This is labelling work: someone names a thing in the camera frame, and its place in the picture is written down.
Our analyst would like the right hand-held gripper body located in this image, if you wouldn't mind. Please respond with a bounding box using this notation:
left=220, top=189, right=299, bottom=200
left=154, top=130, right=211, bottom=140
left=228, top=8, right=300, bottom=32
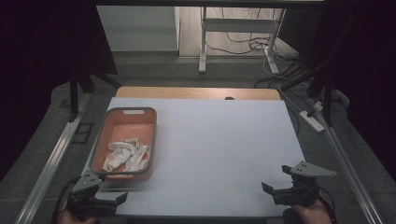
left=272, top=160, right=338, bottom=207

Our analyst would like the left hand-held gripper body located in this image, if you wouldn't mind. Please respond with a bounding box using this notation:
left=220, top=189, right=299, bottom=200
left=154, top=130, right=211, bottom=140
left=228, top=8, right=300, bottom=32
left=67, top=169, right=119, bottom=218

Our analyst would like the white fruit print cloth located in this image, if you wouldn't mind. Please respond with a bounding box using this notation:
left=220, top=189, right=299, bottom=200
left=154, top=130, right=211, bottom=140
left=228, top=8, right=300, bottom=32
left=102, top=137, right=153, bottom=174

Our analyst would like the orange plastic basket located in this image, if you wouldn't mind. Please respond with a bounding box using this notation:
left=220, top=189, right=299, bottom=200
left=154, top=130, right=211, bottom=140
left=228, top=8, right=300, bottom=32
left=89, top=106, right=158, bottom=183

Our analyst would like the person's right hand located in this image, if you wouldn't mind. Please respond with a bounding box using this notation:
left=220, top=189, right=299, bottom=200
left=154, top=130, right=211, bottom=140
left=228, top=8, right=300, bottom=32
left=290, top=199, right=333, bottom=224

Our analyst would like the person's left hand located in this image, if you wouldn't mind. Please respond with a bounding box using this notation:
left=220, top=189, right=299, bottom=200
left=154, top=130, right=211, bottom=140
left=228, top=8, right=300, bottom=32
left=57, top=201, right=98, bottom=224

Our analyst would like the white power strip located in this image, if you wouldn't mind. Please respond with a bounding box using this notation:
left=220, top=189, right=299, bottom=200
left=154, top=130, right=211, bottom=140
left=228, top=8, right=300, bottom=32
left=299, top=109, right=326, bottom=133

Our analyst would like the black metal stand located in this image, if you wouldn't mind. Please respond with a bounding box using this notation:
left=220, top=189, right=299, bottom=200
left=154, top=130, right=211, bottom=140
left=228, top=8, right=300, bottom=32
left=279, top=18, right=362, bottom=128
left=68, top=59, right=123, bottom=123

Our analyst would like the wooden table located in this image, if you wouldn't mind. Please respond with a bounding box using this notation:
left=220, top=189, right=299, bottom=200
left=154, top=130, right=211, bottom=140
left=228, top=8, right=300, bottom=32
left=115, top=86, right=282, bottom=101

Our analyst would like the dark curtain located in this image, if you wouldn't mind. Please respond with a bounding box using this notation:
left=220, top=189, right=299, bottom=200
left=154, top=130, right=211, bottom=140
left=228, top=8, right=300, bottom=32
left=279, top=0, right=396, bottom=181
left=0, top=0, right=119, bottom=181

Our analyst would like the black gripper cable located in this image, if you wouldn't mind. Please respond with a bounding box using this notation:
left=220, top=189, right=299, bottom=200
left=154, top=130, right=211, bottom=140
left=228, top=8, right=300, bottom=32
left=50, top=175, right=82, bottom=224
left=316, top=185, right=338, bottom=224

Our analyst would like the aluminium rail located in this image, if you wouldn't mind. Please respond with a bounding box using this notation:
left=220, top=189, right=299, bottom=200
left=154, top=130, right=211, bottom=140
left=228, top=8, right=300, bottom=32
left=309, top=98, right=385, bottom=224
left=13, top=92, right=92, bottom=224

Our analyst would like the black floor socket frame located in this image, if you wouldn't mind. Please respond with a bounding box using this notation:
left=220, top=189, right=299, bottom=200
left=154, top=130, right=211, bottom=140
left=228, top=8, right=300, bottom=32
left=71, top=122, right=94, bottom=145

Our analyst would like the tangle of floor cables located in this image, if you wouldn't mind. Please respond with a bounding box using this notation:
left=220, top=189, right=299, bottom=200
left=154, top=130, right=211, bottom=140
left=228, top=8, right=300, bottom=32
left=205, top=7, right=312, bottom=90

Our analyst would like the white desk frame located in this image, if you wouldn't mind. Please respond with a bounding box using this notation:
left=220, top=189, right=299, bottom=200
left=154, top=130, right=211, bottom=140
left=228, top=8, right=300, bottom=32
left=198, top=7, right=287, bottom=75

